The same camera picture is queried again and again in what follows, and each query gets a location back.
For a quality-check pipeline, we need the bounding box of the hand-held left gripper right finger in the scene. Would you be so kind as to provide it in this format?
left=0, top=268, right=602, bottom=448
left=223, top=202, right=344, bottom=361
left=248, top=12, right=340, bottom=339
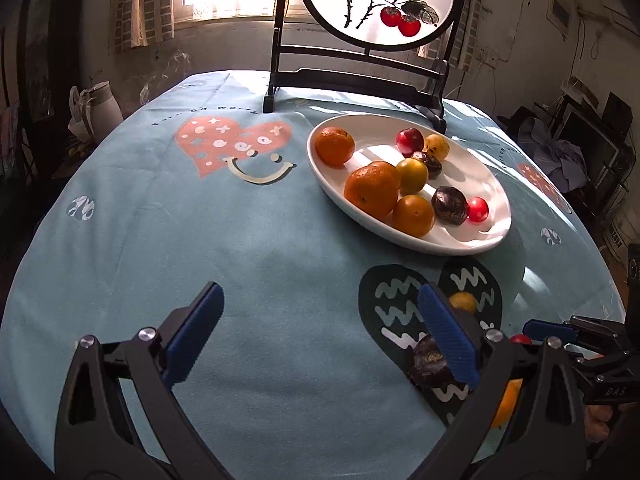
left=417, top=282, right=586, bottom=480

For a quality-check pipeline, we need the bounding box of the small yellow citrus fruit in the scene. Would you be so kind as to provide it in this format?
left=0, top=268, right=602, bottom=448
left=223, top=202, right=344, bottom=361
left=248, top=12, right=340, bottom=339
left=448, top=291, right=478, bottom=315

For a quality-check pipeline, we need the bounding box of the white plastic bag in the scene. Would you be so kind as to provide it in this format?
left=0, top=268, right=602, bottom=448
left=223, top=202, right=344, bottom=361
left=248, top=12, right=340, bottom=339
left=67, top=86, right=96, bottom=141

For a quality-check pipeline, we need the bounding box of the white jug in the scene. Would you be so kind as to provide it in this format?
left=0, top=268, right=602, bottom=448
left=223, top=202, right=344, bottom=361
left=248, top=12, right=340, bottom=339
left=80, top=81, right=124, bottom=137

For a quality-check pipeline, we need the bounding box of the pile of grey clothes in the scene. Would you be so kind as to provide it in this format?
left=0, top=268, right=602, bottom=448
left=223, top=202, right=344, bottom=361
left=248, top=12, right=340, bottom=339
left=517, top=117, right=591, bottom=193

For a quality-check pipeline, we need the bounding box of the small orange citrus fruit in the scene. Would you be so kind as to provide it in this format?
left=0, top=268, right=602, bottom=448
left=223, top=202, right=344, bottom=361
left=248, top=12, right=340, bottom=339
left=492, top=380, right=523, bottom=428

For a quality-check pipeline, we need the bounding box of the large orange mandarin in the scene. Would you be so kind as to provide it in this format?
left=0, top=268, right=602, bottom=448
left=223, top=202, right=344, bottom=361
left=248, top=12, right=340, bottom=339
left=344, top=161, right=401, bottom=221

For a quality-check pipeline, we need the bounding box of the dark wooden cabinet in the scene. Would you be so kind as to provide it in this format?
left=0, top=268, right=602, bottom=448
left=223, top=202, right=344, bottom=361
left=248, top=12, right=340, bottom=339
left=17, top=0, right=91, bottom=176

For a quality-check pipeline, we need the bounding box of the red plum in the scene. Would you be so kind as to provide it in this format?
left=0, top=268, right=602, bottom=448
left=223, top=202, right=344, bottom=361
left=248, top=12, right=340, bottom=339
left=396, top=128, right=425, bottom=156

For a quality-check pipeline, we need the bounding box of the brick pattern curtain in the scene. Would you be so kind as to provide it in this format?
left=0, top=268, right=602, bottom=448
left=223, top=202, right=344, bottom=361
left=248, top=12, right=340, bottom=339
left=417, top=0, right=488, bottom=72
left=109, top=0, right=188, bottom=56

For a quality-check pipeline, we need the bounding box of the white oval plate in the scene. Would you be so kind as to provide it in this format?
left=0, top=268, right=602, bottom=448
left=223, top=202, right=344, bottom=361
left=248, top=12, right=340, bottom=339
left=306, top=113, right=514, bottom=257

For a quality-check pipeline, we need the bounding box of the dark wrinkled passion fruit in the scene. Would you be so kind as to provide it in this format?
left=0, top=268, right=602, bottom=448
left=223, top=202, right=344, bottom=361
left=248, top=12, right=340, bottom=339
left=431, top=186, right=469, bottom=226
left=407, top=334, right=471, bottom=390
left=412, top=151, right=444, bottom=178

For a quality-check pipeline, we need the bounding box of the wall vent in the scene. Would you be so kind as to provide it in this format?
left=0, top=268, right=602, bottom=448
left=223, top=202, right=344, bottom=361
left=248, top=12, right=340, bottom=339
left=546, top=0, right=573, bottom=38

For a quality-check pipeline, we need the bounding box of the white bucket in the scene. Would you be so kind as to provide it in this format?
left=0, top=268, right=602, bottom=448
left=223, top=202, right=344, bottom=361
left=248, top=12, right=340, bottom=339
left=602, top=210, right=640, bottom=261

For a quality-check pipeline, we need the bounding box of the person's right hand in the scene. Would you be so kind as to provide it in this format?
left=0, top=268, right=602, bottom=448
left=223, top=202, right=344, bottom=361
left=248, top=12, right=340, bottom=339
left=584, top=404, right=618, bottom=443

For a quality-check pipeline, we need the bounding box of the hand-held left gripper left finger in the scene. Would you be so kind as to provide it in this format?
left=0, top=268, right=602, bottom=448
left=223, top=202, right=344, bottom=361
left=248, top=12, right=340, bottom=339
left=55, top=281, right=226, bottom=480

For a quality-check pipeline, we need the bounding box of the light blue printed tablecloth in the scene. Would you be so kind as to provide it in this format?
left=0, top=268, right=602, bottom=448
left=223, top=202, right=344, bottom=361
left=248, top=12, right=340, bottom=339
left=0, top=70, right=628, bottom=480

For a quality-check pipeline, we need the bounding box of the yellow-green citrus fruit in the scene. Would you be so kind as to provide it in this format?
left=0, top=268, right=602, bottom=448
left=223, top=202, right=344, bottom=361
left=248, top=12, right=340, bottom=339
left=396, top=158, right=429, bottom=195

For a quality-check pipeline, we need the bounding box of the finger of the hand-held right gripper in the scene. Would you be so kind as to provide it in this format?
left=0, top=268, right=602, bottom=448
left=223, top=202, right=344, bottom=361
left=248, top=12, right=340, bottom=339
left=565, top=349, right=636, bottom=386
left=522, top=316, right=631, bottom=348

